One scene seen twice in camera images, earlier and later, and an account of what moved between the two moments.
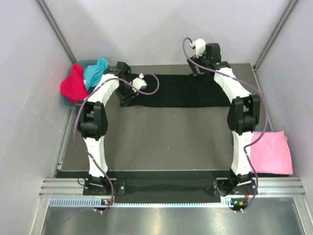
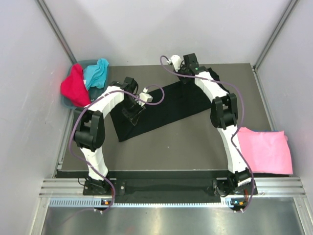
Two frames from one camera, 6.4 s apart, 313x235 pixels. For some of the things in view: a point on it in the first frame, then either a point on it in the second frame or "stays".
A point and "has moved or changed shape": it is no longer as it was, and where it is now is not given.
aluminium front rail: (266, 188) stays
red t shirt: (74, 86) stays
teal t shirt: (93, 74) stays
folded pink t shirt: (271, 154) stays
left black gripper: (124, 100) → (133, 116)
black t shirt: (181, 91) has moved or changed shape
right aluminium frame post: (275, 34) stays
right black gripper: (191, 67) → (182, 66)
